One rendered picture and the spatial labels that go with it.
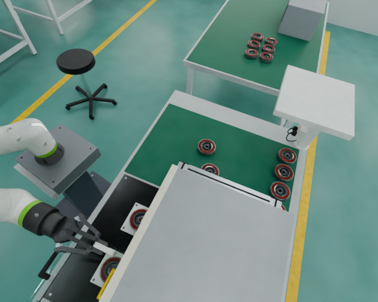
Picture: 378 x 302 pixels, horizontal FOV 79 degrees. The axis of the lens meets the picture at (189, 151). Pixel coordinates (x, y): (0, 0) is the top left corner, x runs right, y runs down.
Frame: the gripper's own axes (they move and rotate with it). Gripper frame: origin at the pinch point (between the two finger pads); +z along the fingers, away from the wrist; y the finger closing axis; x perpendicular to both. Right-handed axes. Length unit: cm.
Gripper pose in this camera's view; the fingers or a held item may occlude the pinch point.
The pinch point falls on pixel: (105, 249)
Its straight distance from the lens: 81.1
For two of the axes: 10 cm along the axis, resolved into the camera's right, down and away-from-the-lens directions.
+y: -3.8, 7.6, -5.3
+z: 9.2, 3.6, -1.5
